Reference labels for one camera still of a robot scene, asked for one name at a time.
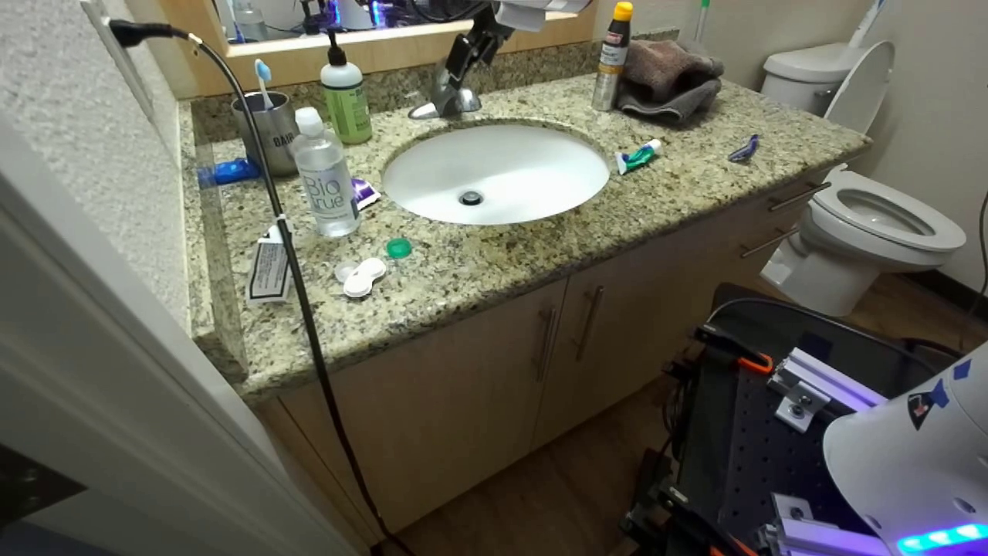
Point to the black robot cart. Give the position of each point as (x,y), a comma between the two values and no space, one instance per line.
(810,436)

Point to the green round cap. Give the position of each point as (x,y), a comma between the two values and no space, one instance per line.
(398,248)

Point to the beige vanity cabinet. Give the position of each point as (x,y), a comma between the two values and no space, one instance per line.
(489,342)

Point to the blue flat object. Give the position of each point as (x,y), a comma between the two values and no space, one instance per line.
(229,170)

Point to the blue white toothbrush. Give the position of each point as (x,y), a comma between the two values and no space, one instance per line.
(264,78)

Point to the blue razor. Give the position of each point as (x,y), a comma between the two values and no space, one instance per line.
(748,150)

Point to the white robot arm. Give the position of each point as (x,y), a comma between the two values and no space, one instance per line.
(531,13)

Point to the white small tube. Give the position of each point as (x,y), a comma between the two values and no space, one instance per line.
(271,275)

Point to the white toilet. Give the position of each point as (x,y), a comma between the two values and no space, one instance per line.
(854,226)

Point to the clear plastic water bottle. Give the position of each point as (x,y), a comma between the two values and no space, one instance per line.
(326,176)

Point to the green white toothpaste tube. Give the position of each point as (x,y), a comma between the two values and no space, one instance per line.
(638,158)

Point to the metal toothbrush cup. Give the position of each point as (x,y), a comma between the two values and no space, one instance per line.
(267,130)

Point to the brown folded towel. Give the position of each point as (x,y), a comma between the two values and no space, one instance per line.
(668,83)

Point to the white contact lens case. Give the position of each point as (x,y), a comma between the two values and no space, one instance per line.
(358,280)

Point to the wood framed mirror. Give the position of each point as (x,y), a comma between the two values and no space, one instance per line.
(296,60)

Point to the white wall outlet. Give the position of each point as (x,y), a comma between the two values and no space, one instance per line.
(120,60)

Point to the white oval sink basin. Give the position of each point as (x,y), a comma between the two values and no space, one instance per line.
(496,174)

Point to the purple white packet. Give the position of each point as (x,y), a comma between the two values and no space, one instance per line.
(365,191)

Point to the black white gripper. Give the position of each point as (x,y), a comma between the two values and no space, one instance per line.
(474,47)

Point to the green soap pump bottle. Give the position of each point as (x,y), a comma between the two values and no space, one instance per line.
(343,95)

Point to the chrome faucet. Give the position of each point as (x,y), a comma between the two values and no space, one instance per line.
(450,101)

